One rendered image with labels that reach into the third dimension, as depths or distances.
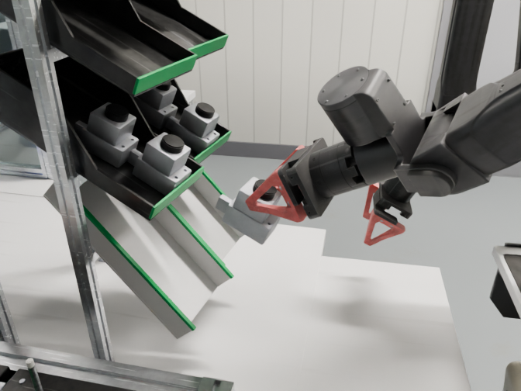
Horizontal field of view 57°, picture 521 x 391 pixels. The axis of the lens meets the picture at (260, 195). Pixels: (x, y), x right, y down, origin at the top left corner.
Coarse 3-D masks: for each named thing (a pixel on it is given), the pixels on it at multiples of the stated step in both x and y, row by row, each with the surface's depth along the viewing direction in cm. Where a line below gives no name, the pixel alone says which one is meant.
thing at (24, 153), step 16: (0, 16) 124; (0, 32) 126; (0, 48) 128; (0, 128) 141; (0, 144) 144; (16, 144) 142; (32, 144) 141; (0, 160) 146; (16, 160) 145; (32, 160) 144
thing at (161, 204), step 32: (0, 64) 62; (64, 64) 70; (0, 96) 60; (32, 96) 58; (64, 96) 72; (96, 96) 71; (128, 96) 69; (32, 128) 61; (96, 160) 64; (192, 160) 69; (128, 192) 59
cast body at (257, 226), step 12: (252, 180) 62; (264, 180) 61; (240, 192) 60; (252, 192) 60; (276, 192) 62; (216, 204) 64; (228, 204) 64; (240, 204) 60; (276, 204) 62; (228, 216) 62; (240, 216) 61; (252, 216) 61; (264, 216) 60; (276, 216) 63; (240, 228) 62; (252, 228) 61; (264, 228) 61; (264, 240) 62
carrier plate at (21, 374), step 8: (16, 376) 66; (24, 376) 66; (40, 376) 66; (48, 376) 66; (56, 376) 66; (8, 384) 64; (16, 384) 64; (24, 384) 64; (32, 384) 64; (48, 384) 64; (56, 384) 64; (64, 384) 64; (72, 384) 64; (80, 384) 64; (88, 384) 64; (96, 384) 64
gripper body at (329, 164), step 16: (320, 144) 58; (336, 144) 54; (304, 160) 54; (320, 160) 53; (336, 160) 52; (288, 176) 52; (304, 176) 53; (320, 176) 53; (336, 176) 52; (352, 176) 52; (304, 192) 52; (320, 192) 54; (336, 192) 54; (304, 208) 53; (320, 208) 54
